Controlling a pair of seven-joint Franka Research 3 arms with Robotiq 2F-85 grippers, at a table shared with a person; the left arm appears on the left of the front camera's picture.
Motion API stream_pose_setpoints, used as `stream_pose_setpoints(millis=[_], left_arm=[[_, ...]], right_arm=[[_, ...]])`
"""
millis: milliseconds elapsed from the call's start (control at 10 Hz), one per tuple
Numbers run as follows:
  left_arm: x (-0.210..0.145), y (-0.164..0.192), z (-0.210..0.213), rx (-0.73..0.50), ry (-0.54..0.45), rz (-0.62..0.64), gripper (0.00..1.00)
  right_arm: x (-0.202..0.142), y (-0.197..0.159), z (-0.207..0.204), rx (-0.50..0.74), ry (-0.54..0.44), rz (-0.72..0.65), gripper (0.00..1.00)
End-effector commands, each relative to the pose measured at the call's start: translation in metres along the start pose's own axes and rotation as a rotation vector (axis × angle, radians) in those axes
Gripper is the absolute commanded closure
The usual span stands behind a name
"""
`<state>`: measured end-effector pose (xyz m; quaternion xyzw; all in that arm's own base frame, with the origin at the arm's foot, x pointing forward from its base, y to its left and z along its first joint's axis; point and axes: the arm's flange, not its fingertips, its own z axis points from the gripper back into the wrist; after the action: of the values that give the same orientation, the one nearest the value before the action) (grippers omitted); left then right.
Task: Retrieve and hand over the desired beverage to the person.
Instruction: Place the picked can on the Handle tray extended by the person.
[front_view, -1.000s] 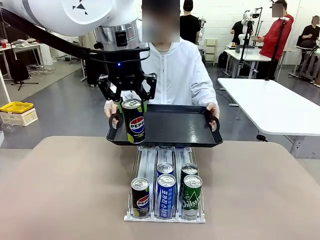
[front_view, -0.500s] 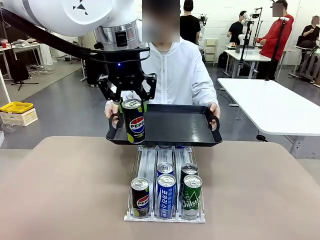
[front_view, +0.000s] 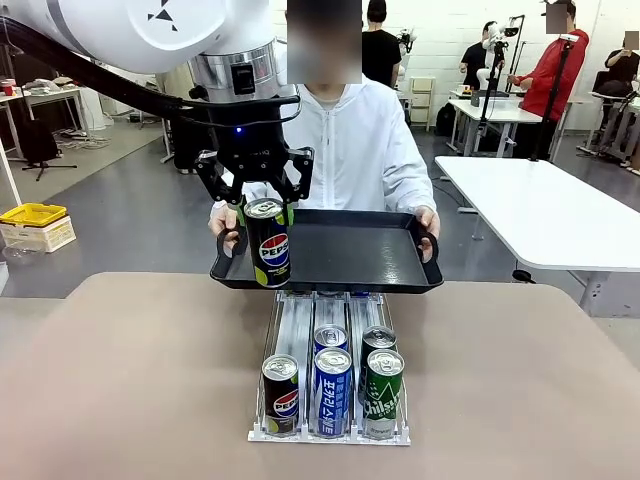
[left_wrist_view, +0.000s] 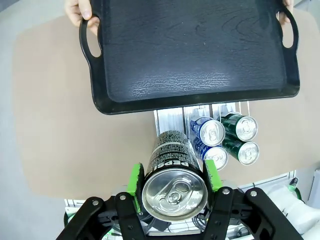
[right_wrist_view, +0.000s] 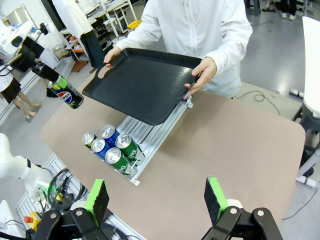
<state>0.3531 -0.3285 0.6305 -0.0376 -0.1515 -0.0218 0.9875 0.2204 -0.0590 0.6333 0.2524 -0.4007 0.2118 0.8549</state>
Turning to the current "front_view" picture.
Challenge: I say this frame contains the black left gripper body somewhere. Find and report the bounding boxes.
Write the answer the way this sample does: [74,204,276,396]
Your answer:
[208,101,290,185]

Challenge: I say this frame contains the black Pepsi can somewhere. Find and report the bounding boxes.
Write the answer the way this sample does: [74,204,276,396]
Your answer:
[243,197,292,289]
[261,353,300,439]

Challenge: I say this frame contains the black serving tray with handles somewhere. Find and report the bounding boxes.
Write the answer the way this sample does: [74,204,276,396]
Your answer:
[209,208,445,295]

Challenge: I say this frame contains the green Chilsung cider can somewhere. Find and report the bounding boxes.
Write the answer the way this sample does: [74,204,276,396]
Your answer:
[363,349,405,440]
[357,325,399,406]

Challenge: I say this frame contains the person's left forearm white sleeve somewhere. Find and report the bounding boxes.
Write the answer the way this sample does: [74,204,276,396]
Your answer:
[394,169,439,216]

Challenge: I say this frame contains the person in white jacket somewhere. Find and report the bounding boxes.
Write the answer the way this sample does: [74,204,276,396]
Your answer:
[234,0,440,236]

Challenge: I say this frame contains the person in black t-shirt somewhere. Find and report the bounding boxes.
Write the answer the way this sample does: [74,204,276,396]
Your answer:
[360,0,404,91]

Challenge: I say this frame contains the background person in black shirt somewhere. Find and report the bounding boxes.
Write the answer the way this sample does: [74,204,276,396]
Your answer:
[458,22,501,92]

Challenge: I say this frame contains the person in red hoodie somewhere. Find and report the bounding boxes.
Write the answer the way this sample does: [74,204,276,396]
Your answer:
[507,0,591,162]

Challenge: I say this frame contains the seated person in black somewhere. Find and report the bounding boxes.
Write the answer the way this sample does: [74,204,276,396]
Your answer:
[592,30,640,99]

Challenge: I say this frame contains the person's right hand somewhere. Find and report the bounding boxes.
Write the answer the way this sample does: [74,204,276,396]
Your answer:
[208,202,242,247]

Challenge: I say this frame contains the person's left hand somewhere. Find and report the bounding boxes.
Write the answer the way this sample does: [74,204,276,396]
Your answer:
[413,204,442,242]

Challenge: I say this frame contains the white tower air conditioner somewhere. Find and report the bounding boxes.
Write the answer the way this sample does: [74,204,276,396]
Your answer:
[79,87,115,129]

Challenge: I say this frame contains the white shelf unit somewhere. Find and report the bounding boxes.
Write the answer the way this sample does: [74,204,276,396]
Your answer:
[409,74,437,132]

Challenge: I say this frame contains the white can dispenser rack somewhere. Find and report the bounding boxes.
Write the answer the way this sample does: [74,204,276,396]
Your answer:
[247,287,412,446]

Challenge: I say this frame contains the black bag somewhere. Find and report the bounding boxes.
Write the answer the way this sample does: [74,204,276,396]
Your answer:
[435,102,457,137]

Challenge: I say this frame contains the blue Korean print Pocari can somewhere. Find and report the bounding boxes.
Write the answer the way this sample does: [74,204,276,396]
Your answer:
[313,324,349,354]
[313,347,352,439]

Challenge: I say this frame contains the black box on tripod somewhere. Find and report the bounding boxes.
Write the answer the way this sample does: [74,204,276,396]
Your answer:
[19,117,79,182]

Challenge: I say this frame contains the cluttered white table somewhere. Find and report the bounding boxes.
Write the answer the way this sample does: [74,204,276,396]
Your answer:
[0,82,89,161]

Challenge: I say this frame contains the yellow and white crate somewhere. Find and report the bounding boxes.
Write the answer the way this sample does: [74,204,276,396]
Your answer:
[0,202,78,254]

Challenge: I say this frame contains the white background desk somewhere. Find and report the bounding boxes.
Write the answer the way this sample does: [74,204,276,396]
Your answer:
[447,97,544,157]

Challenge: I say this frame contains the clear plastic container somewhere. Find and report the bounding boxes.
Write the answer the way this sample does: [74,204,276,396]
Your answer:
[2,239,39,266]

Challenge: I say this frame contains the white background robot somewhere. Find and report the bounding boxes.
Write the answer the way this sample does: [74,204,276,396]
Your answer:
[474,17,526,94]

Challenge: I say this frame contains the large white table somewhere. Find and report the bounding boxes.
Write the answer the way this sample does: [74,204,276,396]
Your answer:
[433,155,640,320]

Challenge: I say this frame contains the tall black tripod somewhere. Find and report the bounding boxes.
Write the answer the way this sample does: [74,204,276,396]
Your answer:
[529,34,576,162]

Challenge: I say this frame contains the black left arm cable sleeve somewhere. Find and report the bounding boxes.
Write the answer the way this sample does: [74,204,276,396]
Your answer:
[0,14,301,129]

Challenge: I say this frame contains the black camera stand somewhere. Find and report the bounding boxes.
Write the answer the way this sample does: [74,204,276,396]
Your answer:
[477,39,509,151]

